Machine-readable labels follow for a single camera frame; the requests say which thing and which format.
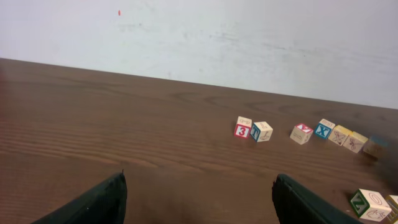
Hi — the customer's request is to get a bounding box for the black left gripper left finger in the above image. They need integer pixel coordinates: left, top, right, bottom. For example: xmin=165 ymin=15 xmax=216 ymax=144
xmin=33 ymin=172 xmax=127 ymax=224

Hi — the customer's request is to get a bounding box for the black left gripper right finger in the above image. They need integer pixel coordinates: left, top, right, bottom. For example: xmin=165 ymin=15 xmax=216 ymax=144
xmin=272 ymin=174 xmax=361 ymax=224

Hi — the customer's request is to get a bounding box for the green letter Z block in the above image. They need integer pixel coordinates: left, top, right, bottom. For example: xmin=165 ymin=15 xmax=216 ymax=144
xmin=349 ymin=189 xmax=392 ymax=222

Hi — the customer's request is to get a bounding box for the red picture wooden block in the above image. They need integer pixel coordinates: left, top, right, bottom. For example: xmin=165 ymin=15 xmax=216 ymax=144
xmin=385 ymin=195 xmax=398 ymax=224

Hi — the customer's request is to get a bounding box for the red letter A block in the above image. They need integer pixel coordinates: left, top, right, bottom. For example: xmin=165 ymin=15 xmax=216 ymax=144
xmin=290 ymin=123 xmax=313 ymax=145

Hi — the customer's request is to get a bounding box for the blue letter T block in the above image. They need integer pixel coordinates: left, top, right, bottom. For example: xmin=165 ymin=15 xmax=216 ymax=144
xmin=250 ymin=121 xmax=273 ymax=142

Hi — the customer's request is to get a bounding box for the blue letter X block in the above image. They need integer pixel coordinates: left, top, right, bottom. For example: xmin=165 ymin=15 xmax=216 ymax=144
xmin=314 ymin=119 xmax=336 ymax=139

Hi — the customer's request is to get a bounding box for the yellow topped wooden block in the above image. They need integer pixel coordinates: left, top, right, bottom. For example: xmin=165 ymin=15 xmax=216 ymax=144
xmin=328 ymin=125 xmax=352 ymax=146

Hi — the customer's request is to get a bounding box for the red number 3 block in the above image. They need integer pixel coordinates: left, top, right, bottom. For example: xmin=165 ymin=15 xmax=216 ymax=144
xmin=234 ymin=116 xmax=252 ymax=139

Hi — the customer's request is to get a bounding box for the blue topped wooden block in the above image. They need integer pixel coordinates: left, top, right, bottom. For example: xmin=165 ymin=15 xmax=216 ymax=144
xmin=363 ymin=136 xmax=389 ymax=159

